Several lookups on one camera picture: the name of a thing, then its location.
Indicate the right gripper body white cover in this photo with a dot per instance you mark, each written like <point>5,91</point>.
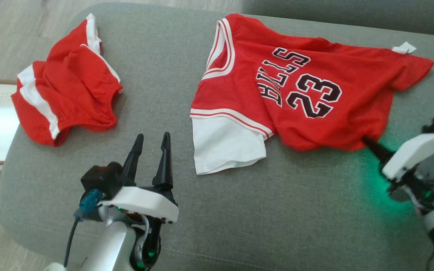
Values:
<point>416,152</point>

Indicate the red shorts white stripes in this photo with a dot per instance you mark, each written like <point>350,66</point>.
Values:
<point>74,86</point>

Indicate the large grey fabric sofa seat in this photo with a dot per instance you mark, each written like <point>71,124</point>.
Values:
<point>258,210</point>

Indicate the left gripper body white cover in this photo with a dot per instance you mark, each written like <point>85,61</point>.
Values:
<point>141,201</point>

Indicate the small grey sofa cushion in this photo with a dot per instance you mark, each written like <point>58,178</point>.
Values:
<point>352,15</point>

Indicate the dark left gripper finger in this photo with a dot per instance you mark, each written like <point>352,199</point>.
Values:
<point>165,165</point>
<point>133,162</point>

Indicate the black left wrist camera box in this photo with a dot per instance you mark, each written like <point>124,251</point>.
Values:
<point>102,178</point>

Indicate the red basketball jersey white sleeves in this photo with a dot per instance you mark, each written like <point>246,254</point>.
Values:
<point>315,124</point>

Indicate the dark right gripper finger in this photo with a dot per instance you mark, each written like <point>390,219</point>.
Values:
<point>379,150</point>

